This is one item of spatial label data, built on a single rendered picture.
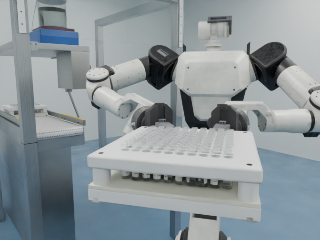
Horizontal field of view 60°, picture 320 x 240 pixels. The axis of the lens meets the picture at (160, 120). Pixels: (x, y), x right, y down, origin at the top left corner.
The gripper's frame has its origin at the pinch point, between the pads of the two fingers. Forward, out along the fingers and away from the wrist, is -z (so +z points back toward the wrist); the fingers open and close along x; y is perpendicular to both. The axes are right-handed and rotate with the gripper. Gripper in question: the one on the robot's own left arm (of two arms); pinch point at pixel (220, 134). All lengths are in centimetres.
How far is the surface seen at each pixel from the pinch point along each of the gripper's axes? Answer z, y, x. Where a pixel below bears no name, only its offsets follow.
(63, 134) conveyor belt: 55, 94, 17
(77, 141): 65, 92, 22
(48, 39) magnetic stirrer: 51, 97, -32
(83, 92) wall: 350, 314, 7
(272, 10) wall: 416, 5, -122
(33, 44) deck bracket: 42, 98, -29
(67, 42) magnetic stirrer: 60, 93, -32
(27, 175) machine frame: 34, 97, 33
